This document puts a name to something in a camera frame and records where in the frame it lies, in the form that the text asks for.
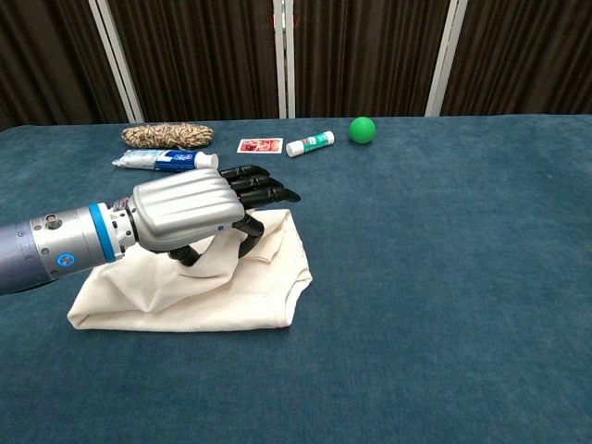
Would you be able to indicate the green ball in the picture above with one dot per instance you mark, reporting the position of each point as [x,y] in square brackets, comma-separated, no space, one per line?
[362,131]

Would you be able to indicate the green white glue stick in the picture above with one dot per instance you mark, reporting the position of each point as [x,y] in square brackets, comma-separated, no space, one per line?
[310,143]

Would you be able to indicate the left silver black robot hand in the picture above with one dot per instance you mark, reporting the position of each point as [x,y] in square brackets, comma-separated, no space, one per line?
[185,208]

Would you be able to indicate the white T-shirt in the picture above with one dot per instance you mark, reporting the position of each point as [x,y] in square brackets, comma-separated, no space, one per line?
[208,300]

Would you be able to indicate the blue white toothpaste tube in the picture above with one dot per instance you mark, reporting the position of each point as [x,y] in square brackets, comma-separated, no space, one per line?
[157,161]

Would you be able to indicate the red playing card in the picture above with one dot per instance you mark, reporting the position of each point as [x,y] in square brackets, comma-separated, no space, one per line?
[259,145]

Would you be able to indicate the dark folding screen panel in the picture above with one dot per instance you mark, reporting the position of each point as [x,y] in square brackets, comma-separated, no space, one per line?
[522,55]
[365,55]
[199,55]
[46,60]

